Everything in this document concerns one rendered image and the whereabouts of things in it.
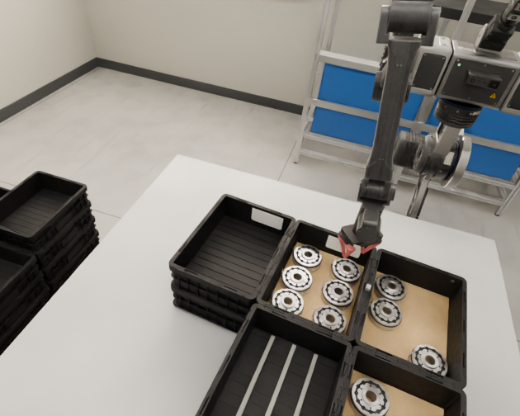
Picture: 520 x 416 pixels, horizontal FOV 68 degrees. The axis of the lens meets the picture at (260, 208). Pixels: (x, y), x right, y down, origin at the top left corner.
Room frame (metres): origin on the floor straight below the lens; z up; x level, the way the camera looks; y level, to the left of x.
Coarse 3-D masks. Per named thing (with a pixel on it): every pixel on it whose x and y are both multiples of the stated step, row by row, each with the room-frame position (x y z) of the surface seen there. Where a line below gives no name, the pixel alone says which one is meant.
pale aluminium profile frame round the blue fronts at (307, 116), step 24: (336, 0) 3.37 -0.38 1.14; (312, 72) 2.74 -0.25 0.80; (312, 120) 2.74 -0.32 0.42; (408, 120) 2.56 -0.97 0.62; (336, 144) 2.66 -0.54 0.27; (360, 144) 2.66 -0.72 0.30; (504, 144) 2.41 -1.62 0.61; (360, 168) 2.61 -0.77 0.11; (456, 192) 2.45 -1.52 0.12; (504, 192) 2.50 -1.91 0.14
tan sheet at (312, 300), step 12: (324, 252) 0.97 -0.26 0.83; (288, 264) 0.89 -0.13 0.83; (324, 264) 0.91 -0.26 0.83; (312, 276) 0.85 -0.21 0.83; (324, 276) 0.86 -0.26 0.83; (276, 288) 0.78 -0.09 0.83; (312, 288) 0.80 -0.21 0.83; (312, 300) 0.75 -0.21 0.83; (312, 312) 0.71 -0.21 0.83; (348, 312) 0.73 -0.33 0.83
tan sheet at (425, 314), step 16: (416, 288) 0.86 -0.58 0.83; (400, 304) 0.79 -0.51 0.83; (416, 304) 0.79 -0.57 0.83; (432, 304) 0.80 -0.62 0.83; (448, 304) 0.81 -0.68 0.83; (368, 320) 0.70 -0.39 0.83; (416, 320) 0.73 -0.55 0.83; (432, 320) 0.74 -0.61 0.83; (368, 336) 0.65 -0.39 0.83; (384, 336) 0.66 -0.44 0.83; (400, 336) 0.66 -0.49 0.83; (416, 336) 0.67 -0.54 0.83; (432, 336) 0.68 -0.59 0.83; (400, 352) 0.61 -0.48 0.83
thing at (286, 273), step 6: (288, 270) 0.84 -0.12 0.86; (294, 270) 0.84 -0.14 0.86; (300, 270) 0.85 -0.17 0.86; (306, 270) 0.85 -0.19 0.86; (282, 276) 0.81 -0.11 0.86; (288, 276) 0.81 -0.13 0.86; (306, 276) 0.82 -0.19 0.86; (288, 282) 0.79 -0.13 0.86; (294, 282) 0.79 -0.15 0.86; (306, 282) 0.80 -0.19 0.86; (294, 288) 0.77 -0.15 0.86; (300, 288) 0.77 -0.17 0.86; (306, 288) 0.77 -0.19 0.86
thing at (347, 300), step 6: (330, 282) 0.81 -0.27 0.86; (336, 282) 0.82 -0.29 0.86; (342, 282) 0.82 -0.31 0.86; (324, 288) 0.78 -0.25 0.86; (330, 288) 0.79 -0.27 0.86; (348, 288) 0.80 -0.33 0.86; (324, 294) 0.76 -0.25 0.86; (330, 294) 0.77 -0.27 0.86; (348, 294) 0.78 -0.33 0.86; (330, 300) 0.74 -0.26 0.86; (336, 300) 0.74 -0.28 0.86; (342, 300) 0.74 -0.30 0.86; (348, 300) 0.75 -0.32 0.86
